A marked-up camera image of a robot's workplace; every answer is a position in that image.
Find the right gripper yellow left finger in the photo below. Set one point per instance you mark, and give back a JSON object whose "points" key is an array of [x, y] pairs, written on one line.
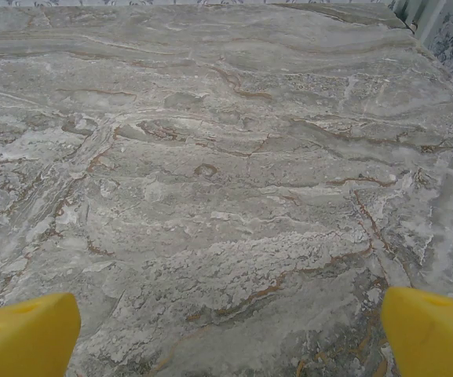
{"points": [[22, 337]]}

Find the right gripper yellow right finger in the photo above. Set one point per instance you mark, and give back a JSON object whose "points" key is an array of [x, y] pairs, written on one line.
{"points": [[434, 337]]}

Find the aluminium frame corner post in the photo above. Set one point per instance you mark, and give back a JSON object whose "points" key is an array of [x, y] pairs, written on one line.
{"points": [[400, 9]]}

